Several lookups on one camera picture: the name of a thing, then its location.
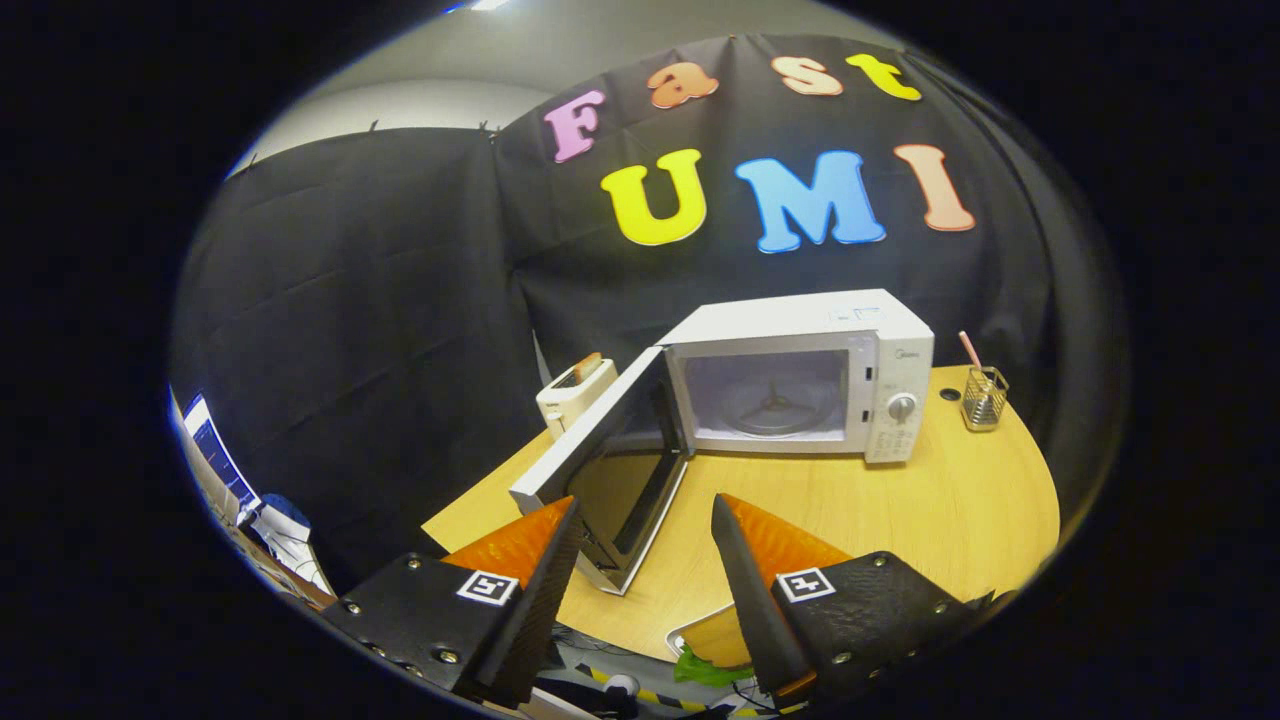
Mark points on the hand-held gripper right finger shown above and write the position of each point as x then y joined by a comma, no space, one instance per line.
755,610

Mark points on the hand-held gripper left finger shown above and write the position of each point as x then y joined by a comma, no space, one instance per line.
535,620

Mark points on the brown bread lettuce sandwich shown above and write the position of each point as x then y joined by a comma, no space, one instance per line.
718,640

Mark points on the white microwave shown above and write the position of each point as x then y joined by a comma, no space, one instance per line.
780,325

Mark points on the white ribbed tray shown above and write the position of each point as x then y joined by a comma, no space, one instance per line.
682,632

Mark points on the white toaster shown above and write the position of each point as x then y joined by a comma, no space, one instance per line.
570,400

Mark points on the toast slice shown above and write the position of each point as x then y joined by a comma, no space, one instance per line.
588,366

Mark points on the pink straw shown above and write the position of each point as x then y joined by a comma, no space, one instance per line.
969,350

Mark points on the computer monitor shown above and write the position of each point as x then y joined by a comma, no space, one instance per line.
220,460

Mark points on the black backdrop cloth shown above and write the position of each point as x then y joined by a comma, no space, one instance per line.
350,300

